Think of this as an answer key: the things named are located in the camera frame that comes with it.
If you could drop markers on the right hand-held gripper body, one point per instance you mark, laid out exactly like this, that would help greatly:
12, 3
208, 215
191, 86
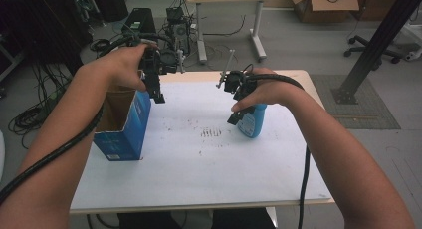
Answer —
237, 83

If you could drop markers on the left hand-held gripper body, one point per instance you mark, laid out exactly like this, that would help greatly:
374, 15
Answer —
162, 61

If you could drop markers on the blue plastic bottle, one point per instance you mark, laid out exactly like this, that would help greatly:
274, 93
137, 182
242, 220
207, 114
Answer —
253, 124

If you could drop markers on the blue cardboard box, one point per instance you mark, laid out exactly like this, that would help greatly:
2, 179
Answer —
132, 136

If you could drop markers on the person's right hand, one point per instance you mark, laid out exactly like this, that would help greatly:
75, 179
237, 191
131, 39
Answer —
268, 93

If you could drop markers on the person's left hand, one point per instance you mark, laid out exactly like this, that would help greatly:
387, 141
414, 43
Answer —
112, 69

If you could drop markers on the small open computer case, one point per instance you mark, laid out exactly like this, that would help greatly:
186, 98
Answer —
179, 28

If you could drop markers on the black computer tower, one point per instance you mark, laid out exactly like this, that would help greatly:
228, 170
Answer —
141, 20

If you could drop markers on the white table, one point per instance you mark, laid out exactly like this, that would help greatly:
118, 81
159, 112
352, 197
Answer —
205, 169

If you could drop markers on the person's dark trousers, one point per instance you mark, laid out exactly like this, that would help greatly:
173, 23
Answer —
239, 219

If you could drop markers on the open brown cardboard box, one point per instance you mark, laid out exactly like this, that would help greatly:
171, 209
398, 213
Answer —
328, 5

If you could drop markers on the grey floor mat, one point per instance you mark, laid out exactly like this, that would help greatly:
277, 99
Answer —
365, 113

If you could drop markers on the dark curtain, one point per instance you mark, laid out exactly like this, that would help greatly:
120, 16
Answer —
40, 23

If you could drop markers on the black office chair base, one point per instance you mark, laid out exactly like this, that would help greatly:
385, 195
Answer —
368, 49

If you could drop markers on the black metal stand beam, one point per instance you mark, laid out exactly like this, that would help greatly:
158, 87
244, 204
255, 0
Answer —
375, 46

